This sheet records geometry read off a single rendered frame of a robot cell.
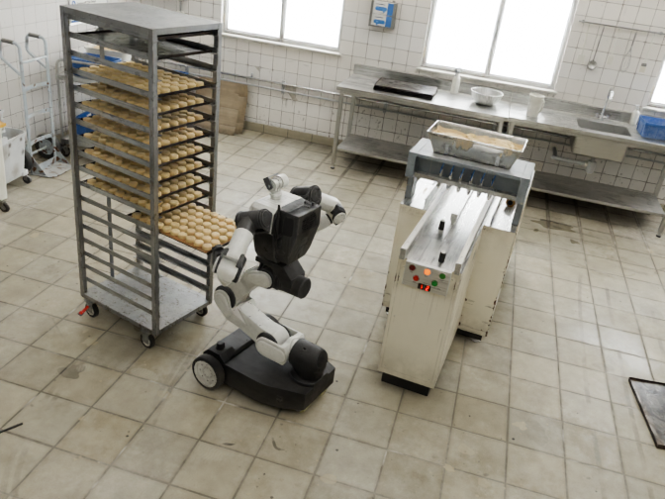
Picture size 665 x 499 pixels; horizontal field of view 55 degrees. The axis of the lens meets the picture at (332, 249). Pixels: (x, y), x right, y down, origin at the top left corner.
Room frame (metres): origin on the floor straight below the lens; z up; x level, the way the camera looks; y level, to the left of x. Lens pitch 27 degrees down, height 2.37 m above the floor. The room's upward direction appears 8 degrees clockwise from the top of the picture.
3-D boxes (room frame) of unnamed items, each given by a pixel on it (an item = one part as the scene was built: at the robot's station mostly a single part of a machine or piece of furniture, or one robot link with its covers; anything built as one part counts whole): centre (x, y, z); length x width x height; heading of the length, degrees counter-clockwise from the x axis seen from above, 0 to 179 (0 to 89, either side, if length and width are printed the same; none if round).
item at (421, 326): (3.27, -0.61, 0.45); 0.70 x 0.34 x 0.90; 162
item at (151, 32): (3.00, 0.95, 0.97); 0.03 x 0.03 x 1.70; 61
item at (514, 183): (3.75, -0.77, 1.01); 0.72 x 0.33 x 0.34; 72
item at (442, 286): (2.92, -0.50, 0.77); 0.24 x 0.04 x 0.14; 72
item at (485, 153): (3.75, -0.77, 1.25); 0.56 x 0.29 x 0.14; 72
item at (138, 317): (3.35, 1.11, 0.93); 0.64 x 0.51 x 1.78; 61
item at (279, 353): (2.86, 0.21, 0.28); 0.21 x 0.20 x 0.13; 61
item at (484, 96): (6.49, -1.32, 0.94); 0.33 x 0.33 x 0.12
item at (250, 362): (2.87, 0.24, 0.19); 0.64 x 0.52 x 0.33; 61
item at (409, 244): (3.90, -0.67, 0.87); 2.01 x 0.03 x 0.07; 162
